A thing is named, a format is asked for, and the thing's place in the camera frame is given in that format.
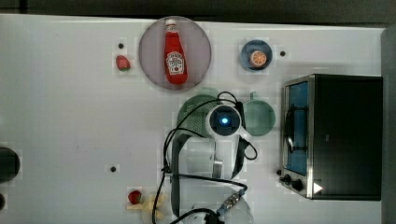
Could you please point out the green plastic strainer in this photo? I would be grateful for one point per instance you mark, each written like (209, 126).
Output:
(191, 117)

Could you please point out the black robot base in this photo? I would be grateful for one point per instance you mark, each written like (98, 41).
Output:
(10, 164)

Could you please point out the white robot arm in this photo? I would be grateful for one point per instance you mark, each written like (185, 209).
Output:
(202, 157)

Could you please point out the red ketchup bottle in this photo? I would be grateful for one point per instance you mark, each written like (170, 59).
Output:
(174, 57)

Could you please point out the grey round plate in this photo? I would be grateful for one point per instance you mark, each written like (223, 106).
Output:
(196, 46)

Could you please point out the blue bowl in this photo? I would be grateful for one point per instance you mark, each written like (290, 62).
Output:
(255, 46)

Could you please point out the orange slice toy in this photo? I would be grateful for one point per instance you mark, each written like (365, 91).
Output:
(257, 58)

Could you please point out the pink strawberry toy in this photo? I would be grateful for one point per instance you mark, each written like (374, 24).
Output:
(122, 63)

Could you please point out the red strawberry toy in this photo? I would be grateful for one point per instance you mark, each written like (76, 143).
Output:
(134, 197)

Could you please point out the black toaster oven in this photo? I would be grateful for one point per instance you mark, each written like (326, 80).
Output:
(332, 137)

